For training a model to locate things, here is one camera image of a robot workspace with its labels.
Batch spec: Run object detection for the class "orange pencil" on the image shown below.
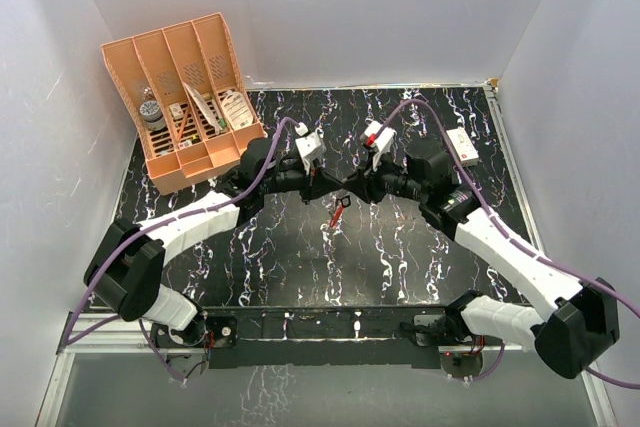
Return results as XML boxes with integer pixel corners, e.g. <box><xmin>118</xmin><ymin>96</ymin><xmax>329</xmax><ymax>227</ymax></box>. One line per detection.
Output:
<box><xmin>176</xmin><ymin>106</ymin><xmax>192</xmax><ymax>145</ymax></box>

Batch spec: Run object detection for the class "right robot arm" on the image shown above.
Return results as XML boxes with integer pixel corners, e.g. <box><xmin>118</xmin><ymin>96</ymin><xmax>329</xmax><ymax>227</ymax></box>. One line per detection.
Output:
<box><xmin>344</xmin><ymin>150</ymin><xmax>620</xmax><ymax>379</ymax></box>

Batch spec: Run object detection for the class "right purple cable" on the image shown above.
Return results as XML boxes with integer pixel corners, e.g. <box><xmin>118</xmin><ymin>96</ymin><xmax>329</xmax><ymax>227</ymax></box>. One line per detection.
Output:
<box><xmin>367</xmin><ymin>98</ymin><xmax>640</xmax><ymax>391</ymax></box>

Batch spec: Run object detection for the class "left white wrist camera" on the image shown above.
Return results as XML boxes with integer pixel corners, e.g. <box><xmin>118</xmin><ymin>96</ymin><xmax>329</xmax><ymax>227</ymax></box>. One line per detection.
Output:
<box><xmin>295</xmin><ymin>122</ymin><xmax>326</xmax><ymax>175</ymax></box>

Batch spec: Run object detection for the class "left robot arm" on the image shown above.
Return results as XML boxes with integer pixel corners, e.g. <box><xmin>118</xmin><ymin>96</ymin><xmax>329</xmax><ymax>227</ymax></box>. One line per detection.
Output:
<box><xmin>84</xmin><ymin>131</ymin><xmax>341</xmax><ymax>346</ymax></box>

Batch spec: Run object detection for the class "small white card box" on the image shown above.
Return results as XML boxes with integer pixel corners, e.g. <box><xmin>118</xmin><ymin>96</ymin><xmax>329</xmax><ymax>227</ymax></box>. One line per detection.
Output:
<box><xmin>169</xmin><ymin>103</ymin><xmax>184</xmax><ymax>121</ymax></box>

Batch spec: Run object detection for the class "white blister pack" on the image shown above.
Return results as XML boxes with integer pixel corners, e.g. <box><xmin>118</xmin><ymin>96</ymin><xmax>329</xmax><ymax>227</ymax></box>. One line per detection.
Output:
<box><xmin>221</xmin><ymin>90</ymin><xmax>254</xmax><ymax>130</ymax></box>

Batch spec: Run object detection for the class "white paper packet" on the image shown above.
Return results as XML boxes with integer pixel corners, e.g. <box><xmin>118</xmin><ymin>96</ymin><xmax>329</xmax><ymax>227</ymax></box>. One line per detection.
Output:
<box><xmin>183</xmin><ymin>82</ymin><xmax>226</xmax><ymax>135</ymax></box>

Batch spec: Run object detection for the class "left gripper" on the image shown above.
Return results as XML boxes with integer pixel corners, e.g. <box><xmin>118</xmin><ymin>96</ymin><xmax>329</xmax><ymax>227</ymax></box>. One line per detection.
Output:
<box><xmin>260</xmin><ymin>159</ymin><xmax>342</xmax><ymax>206</ymax></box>

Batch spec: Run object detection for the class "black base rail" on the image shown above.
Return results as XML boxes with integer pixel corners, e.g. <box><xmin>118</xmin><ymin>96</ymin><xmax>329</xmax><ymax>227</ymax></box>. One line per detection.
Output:
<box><xmin>149</xmin><ymin>304</ymin><xmax>506</xmax><ymax>371</ymax></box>

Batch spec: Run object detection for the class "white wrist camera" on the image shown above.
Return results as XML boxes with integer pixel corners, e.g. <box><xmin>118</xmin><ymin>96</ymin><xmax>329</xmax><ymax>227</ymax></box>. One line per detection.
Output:
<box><xmin>360</xmin><ymin>120</ymin><xmax>396</xmax><ymax>172</ymax></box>
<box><xmin>295</xmin><ymin>122</ymin><xmax>326</xmax><ymax>175</ymax></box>

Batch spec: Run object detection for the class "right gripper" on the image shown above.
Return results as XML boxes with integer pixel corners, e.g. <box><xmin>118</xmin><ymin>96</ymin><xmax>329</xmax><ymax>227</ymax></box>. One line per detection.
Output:
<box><xmin>343</xmin><ymin>147</ymin><xmax>427</xmax><ymax>204</ymax></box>

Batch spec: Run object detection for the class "round grey tin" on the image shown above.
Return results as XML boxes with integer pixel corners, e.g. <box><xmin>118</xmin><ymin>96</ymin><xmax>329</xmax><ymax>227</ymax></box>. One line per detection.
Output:
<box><xmin>139</xmin><ymin>100</ymin><xmax>166</xmax><ymax>131</ymax></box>

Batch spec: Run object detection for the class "orange plastic desk organizer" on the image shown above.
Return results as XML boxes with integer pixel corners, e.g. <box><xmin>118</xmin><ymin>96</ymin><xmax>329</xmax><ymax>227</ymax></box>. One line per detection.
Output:
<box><xmin>101</xmin><ymin>13</ymin><xmax>265</xmax><ymax>195</ymax></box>

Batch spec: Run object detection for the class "small white cardboard box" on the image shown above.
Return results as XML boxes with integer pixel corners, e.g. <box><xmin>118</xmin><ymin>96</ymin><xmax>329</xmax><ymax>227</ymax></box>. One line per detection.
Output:
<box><xmin>446</xmin><ymin>127</ymin><xmax>479</xmax><ymax>167</ymax></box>

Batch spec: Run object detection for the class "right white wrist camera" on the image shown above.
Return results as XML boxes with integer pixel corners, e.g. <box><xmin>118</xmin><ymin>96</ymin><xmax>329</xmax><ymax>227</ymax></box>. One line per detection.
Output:
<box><xmin>360</xmin><ymin>120</ymin><xmax>396</xmax><ymax>172</ymax></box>

